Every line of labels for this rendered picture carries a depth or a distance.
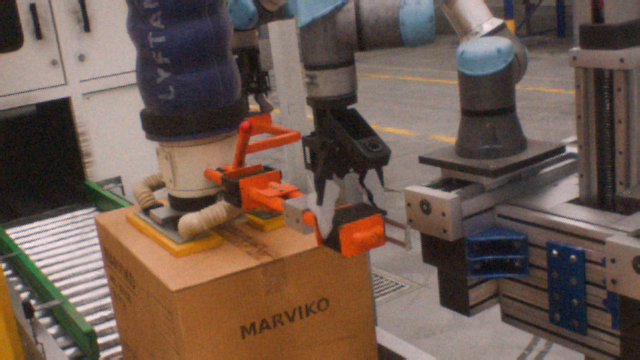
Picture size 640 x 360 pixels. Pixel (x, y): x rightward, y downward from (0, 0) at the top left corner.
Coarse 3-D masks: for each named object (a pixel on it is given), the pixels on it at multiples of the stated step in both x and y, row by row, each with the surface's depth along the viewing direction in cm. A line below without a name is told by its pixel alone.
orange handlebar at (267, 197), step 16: (256, 128) 204; (272, 128) 196; (288, 128) 192; (256, 144) 182; (272, 144) 184; (208, 176) 162; (256, 192) 144; (272, 192) 140; (288, 192) 140; (272, 208) 139; (352, 240) 117; (368, 240) 116
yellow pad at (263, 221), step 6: (252, 216) 169; (258, 216) 168; (264, 216) 166; (270, 216) 166; (276, 216) 167; (282, 216) 167; (246, 222) 171; (252, 222) 168; (258, 222) 165; (264, 222) 164; (270, 222) 164; (276, 222) 165; (282, 222) 165; (258, 228) 165; (264, 228) 163; (270, 228) 164; (276, 228) 165
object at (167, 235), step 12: (156, 204) 176; (132, 216) 180; (144, 216) 177; (180, 216) 165; (144, 228) 171; (156, 228) 168; (168, 228) 166; (156, 240) 165; (168, 240) 161; (180, 240) 158; (192, 240) 158; (204, 240) 158; (216, 240) 158; (180, 252) 155; (192, 252) 156
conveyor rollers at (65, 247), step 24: (72, 216) 342; (24, 240) 316; (48, 240) 312; (72, 240) 308; (96, 240) 304; (48, 264) 286; (72, 264) 282; (96, 264) 278; (24, 288) 265; (72, 288) 257; (96, 288) 259; (48, 312) 243; (96, 312) 242
